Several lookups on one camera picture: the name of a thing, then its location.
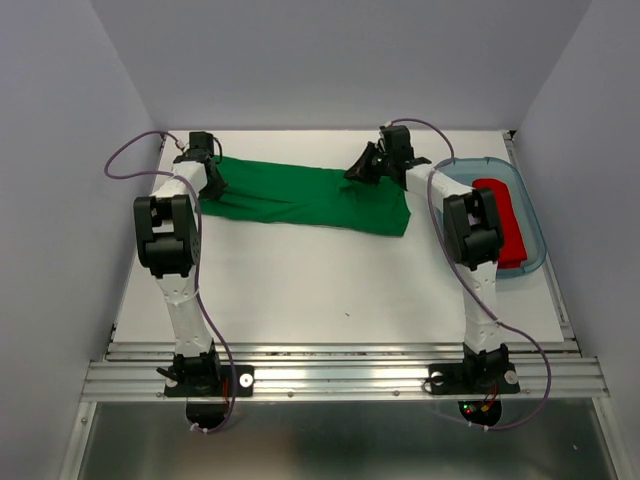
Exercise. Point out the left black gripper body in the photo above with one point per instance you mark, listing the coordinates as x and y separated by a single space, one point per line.
214 187

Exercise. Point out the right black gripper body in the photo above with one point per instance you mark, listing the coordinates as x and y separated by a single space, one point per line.
388 157

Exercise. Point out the green t shirt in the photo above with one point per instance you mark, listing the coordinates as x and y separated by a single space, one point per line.
280 193

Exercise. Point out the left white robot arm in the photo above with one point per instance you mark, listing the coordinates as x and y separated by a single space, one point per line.
169 246

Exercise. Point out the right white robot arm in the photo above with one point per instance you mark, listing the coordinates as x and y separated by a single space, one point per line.
468 228

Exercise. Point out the translucent blue plastic bin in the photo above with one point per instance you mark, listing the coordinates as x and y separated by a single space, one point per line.
466 170

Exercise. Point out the red t shirt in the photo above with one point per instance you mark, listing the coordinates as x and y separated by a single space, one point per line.
513 253

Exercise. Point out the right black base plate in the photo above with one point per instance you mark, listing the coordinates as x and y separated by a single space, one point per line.
450 379

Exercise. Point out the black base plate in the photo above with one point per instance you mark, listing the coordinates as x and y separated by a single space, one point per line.
201 387
450 379

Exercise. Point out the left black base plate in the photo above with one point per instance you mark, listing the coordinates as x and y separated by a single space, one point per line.
201 387

